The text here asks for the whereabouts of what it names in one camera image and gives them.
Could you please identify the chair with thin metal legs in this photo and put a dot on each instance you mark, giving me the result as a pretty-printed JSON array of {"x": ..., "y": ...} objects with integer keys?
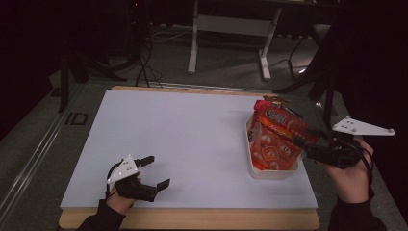
[{"x": 320, "y": 32}]

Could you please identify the black metal stand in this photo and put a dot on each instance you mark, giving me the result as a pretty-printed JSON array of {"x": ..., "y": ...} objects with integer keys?
[{"x": 64, "y": 83}]

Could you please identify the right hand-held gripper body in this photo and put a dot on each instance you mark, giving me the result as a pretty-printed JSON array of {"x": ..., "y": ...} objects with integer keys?
[{"x": 340, "y": 154}]

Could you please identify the wooden table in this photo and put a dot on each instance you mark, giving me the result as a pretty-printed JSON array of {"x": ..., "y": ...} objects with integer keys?
[{"x": 192, "y": 219}]

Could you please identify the black floor bracket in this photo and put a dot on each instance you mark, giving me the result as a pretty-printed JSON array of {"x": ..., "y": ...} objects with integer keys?
[{"x": 77, "y": 113}]

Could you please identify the white table mat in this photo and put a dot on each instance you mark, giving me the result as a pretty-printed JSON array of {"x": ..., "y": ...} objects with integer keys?
[{"x": 176, "y": 134}]

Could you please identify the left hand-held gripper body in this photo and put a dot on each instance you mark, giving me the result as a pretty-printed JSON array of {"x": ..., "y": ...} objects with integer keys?
[{"x": 134, "y": 190}]

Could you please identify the white metal desk frame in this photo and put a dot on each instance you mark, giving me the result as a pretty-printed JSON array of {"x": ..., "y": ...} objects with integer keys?
[{"x": 231, "y": 25}]

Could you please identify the person's left hand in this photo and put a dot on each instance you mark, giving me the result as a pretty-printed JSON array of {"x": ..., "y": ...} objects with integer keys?
[{"x": 120, "y": 203}]

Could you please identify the orange snack bag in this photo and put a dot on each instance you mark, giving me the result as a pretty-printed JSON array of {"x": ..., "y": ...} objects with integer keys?
[{"x": 275, "y": 141}]

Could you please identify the white divided food container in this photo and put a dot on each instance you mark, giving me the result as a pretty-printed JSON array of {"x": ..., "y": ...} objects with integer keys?
[{"x": 272, "y": 174}]

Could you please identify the person's right hand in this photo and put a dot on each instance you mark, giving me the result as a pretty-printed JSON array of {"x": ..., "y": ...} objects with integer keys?
[{"x": 349, "y": 183}]

